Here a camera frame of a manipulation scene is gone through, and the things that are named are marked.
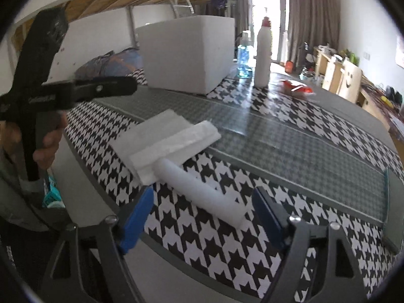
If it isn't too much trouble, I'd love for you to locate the red snack packet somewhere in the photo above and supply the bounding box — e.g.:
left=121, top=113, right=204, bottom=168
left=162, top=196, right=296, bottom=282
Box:
left=278, top=80, right=315, bottom=95

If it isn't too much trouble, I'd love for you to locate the pink wall poster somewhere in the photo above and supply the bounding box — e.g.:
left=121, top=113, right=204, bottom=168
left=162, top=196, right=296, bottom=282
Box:
left=395, top=36, right=404, bottom=69

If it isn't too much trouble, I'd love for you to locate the light wooden desk with drawers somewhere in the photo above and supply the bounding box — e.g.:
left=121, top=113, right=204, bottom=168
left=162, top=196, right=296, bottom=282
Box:
left=314, top=47, right=348, bottom=86

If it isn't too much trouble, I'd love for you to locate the white plastic bottle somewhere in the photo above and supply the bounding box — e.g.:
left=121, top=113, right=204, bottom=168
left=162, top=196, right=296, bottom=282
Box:
left=254, top=8, right=272, bottom=88

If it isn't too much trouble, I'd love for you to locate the white folded towel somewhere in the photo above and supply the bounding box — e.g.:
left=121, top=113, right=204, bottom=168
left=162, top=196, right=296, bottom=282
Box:
left=109, top=109, right=222, bottom=185

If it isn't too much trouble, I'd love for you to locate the wooden chair with smiley face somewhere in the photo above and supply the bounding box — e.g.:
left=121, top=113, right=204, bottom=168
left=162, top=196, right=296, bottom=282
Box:
left=338, top=58, right=363, bottom=105

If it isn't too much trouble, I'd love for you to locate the teal packet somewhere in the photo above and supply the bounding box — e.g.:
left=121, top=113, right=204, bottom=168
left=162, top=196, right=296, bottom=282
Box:
left=42, top=177, right=65, bottom=209

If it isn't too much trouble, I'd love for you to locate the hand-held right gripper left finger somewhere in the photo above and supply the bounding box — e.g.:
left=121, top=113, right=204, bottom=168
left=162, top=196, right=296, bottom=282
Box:
left=41, top=187, right=155, bottom=303

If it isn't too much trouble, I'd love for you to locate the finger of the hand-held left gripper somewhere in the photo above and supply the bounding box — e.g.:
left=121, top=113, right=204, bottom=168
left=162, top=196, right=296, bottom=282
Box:
left=74, top=76, right=138, bottom=102

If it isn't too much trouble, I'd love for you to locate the clear blue water bottle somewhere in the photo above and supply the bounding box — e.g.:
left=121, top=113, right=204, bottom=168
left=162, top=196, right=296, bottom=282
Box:
left=237, top=32, right=254, bottom=78

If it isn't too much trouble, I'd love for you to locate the person's left hand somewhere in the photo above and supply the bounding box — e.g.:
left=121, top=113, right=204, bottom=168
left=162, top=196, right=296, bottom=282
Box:
left=33, top=112, right=68, bottom=171

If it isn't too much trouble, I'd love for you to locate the white foam box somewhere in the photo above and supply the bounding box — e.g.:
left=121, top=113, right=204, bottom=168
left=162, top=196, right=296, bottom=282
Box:
left=135, top=15, right=236, bottom=95

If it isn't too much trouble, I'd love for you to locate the metal bunk bed with ladder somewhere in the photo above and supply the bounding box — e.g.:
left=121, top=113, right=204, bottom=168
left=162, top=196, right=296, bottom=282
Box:
left=9, top=0, right=177, bottom=76

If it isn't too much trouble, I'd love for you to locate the black bag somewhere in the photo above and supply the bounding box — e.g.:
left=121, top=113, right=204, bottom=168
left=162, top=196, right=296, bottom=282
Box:
left=385, top=86, right=403, bottom=102

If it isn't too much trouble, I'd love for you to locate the green packet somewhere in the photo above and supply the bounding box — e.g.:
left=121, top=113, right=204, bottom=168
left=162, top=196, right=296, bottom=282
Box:
left=345, top=49, right=361, bottom=65

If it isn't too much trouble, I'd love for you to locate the wooden desk with dark cloth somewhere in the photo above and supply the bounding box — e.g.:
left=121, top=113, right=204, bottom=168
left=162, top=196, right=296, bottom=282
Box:
left=357, top=76, right=404, bottom=141

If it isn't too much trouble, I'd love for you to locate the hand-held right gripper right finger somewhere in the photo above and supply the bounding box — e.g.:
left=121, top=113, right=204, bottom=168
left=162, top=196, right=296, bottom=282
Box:
left=252, top=186, right=368, bottom=303

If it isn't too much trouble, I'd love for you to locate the houndstooth tablecloth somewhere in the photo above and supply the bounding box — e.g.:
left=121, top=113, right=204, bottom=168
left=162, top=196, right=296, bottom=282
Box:
left=63, top=66, right=404, bottom=303

